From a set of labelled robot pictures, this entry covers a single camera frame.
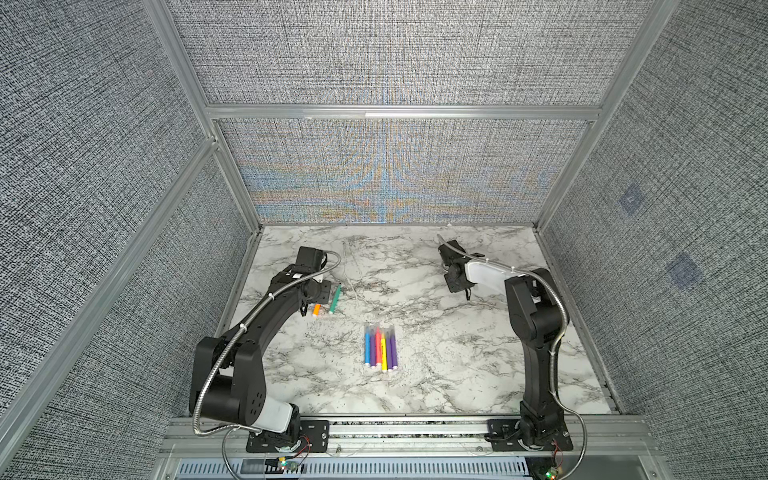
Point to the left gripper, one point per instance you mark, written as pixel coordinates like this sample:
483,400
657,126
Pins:
321,294

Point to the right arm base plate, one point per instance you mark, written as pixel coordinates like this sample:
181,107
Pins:
504,435

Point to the green highlighter pen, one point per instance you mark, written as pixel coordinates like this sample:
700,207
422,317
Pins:
335,299

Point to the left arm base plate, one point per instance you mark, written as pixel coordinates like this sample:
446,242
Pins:
314,433

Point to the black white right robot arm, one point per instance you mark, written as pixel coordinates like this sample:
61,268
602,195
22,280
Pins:
539,320

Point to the white vented cable duct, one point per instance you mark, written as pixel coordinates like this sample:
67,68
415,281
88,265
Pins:
360,468

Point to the yellow highlighter pen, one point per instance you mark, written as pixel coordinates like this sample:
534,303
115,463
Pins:
384,352

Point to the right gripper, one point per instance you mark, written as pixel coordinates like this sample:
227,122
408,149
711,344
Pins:
451,288

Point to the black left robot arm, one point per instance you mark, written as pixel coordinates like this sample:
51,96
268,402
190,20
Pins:
228,387

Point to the blue highlighter pen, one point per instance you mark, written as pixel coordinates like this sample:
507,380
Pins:
367,347

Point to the purple highlighter pen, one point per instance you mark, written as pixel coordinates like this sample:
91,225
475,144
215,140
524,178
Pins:
394,341
389,350
372,347

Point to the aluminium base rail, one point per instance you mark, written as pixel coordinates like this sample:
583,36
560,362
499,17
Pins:
426,435

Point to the pink highlighter pen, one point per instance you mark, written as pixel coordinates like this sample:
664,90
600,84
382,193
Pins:
378,348

